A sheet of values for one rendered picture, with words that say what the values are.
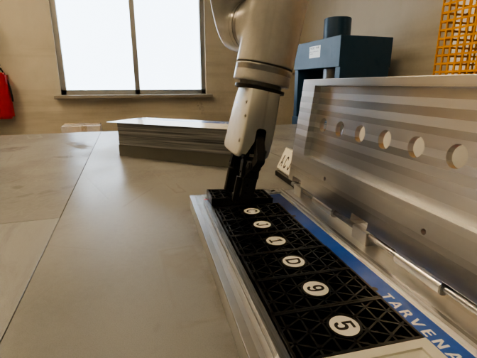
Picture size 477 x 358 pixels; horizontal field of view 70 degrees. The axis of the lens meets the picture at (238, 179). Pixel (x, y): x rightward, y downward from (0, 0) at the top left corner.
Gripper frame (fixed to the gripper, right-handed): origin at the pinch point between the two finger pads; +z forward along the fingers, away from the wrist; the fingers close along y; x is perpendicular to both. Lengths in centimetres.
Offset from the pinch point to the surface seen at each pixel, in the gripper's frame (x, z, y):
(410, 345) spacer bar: 3.5, 1.0, 34.5
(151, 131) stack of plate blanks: -13.3, -0.2, -47.8
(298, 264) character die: 0.6, 1.6, 22.5
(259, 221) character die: 0.2, 1.7, 11.2
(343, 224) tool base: 12.1, 0.5, 11.8
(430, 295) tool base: 11.1, 0.7, 28.5
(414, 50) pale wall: 163, -74, -172
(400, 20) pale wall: 157, -97, -189
